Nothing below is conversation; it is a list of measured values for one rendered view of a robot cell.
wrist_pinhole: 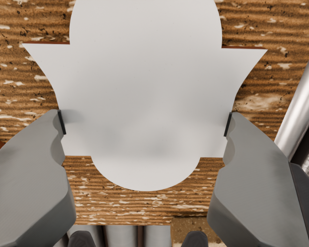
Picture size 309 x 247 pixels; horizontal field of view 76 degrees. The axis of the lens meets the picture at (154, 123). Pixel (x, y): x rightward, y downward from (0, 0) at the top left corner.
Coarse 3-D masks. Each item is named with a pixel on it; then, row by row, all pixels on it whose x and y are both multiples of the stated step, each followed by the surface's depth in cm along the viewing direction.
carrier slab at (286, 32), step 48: (0, 0) 10; (48, 0) 10; (240, 0) 10; (288, 0) 10; (0, 48) 11; (288, 48) 11; (0, 96) 12; (48, 96) 12; (240, 96) 13; (288, 96) 13; (96, 192) 17; (144, 192) 17; (192, 192) 17
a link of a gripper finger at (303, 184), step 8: (296, 168) 8; (296, 176) 7; (304, 176) 7; (296, 184) 7; (304, 184) 7; (296, 192) 7; (304, 192) 7; (304, 200) 6; (304, 208) 6; (304, 216) 6
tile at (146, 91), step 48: (96, 0) 9; (144, 0) 9; (192, 0) 9; (48, 48) 10; (96, 48) 10; (144, 48) 10; (192, 48) 10; (240, 48) 10; (96, 96) 12; (144, 96) 12; (192, 96) 12; (96, 144) 13; (144, 144) 13; (192, 144) 14
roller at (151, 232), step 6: (144, 228) 26; (150, 228) 24; (156, 228) 23; (162, 228) 23; (168, 228) 23; (144, 234) 26; (150, 234) 24; (156, 234) 24; (162, 234) 24; (168, 234) 24; (144, 240) 27; (150, 240) 25; (156, 240) 24; (162, 240) 24; (168, 240) 25; (144, 246) 28; (150, 246) 26; (156, 246) 25; (162, 246) 25; (168, 246) 26
